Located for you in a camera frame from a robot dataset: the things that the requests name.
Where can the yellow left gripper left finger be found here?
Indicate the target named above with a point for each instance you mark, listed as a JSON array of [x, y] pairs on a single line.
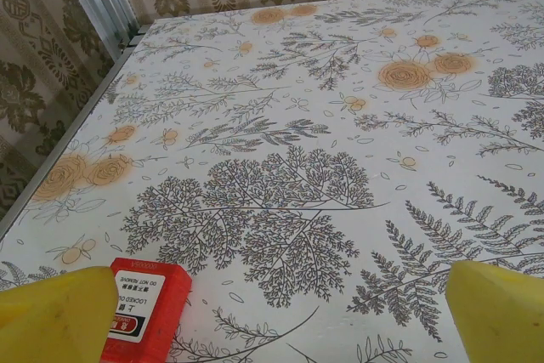
[[51, 320]]

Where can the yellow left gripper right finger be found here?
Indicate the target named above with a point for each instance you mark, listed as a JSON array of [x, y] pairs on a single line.
[[501, 316]]

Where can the red safety padlock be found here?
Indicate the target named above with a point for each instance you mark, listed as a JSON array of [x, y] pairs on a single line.
[[157, 320]]

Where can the aluminium table edge rail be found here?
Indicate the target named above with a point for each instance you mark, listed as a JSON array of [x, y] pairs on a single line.
[[56, 146]]

